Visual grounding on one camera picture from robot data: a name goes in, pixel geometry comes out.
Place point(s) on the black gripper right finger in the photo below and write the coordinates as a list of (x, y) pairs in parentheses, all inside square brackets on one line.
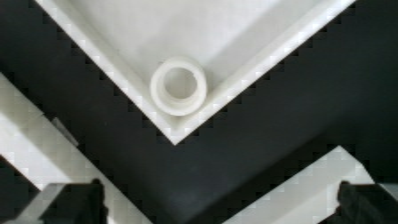
[(366, 204)]

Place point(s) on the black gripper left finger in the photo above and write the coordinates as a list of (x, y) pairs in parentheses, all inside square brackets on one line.
[(68, 204)]

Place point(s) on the white square tabletop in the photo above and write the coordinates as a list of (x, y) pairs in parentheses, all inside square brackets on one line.
[(187, 49)]

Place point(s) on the white table leg right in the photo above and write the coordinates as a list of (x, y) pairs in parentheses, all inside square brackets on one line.
[(301, 202)]

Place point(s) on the white table leg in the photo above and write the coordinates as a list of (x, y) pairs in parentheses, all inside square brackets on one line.
[(301, 202), (45, 156)]

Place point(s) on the white table leg left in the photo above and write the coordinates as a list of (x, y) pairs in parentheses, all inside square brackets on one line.
[(45, 156)]

